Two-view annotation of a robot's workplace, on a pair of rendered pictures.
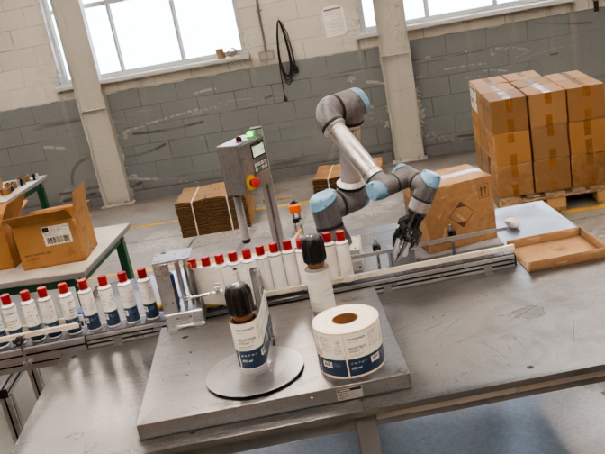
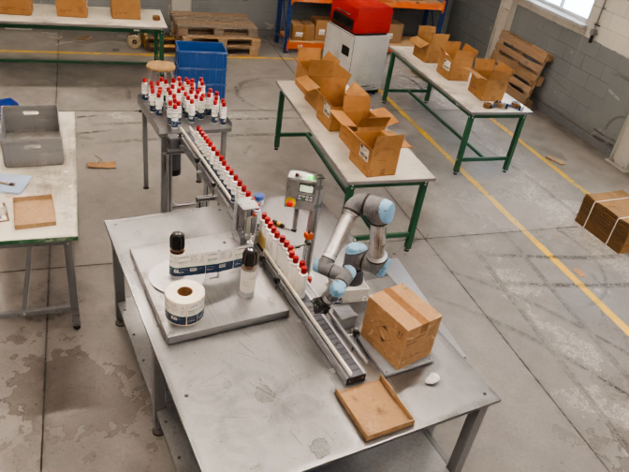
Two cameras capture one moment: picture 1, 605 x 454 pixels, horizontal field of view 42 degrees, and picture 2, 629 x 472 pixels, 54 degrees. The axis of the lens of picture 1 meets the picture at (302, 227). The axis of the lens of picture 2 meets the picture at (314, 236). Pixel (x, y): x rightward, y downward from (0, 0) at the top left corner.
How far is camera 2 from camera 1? 3.01 m
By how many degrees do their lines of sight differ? 55
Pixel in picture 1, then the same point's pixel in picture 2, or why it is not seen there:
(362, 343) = (168, 305)
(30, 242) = (355, 146)
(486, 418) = not seen: hidden behind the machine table
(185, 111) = not seen: outside the picture
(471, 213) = (388, 339)
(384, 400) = (155, 335)
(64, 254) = (362, 166)
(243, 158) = (289, 186)
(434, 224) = (368, 321)
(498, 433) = not seen: hidden behind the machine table
